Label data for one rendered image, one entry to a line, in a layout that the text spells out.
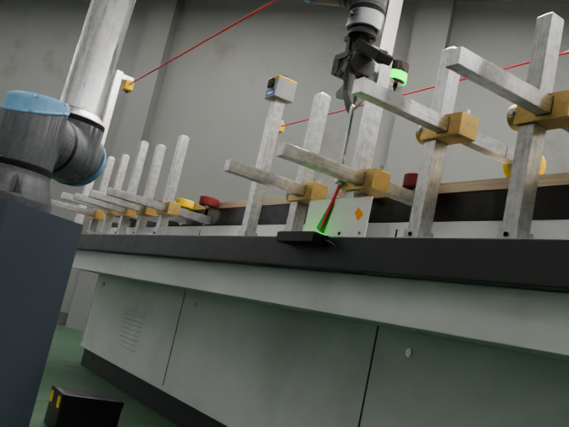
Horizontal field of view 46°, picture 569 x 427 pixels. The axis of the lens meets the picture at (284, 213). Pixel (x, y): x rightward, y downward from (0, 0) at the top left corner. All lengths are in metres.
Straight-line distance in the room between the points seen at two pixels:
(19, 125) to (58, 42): 6.40
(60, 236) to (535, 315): 1.05
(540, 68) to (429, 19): 4.75
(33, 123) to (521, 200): 1.06
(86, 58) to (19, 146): 0.35
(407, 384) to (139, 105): 5.53
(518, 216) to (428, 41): 4.79
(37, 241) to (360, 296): 0.73
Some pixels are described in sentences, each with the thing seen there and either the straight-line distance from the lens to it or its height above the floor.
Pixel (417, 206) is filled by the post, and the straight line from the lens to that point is 1.45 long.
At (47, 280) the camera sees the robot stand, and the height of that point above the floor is 0.45.
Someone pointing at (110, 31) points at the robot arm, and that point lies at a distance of 1.89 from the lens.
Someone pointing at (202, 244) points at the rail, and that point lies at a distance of 2.25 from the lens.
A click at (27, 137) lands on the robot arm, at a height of 0.75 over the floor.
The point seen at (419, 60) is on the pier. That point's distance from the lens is 5.92.
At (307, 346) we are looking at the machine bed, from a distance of 2.03.
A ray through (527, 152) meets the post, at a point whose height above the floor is 0.86.
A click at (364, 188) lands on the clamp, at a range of 1.60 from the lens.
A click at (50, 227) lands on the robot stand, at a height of 0.57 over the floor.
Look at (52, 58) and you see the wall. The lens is 7.99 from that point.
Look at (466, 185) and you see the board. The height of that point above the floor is 0.89.
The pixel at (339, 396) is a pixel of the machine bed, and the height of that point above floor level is 0.31.
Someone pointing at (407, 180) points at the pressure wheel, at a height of 0.89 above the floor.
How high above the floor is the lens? 0.47
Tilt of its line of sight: 9 degrees up
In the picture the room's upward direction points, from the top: 13 degrees clockwise
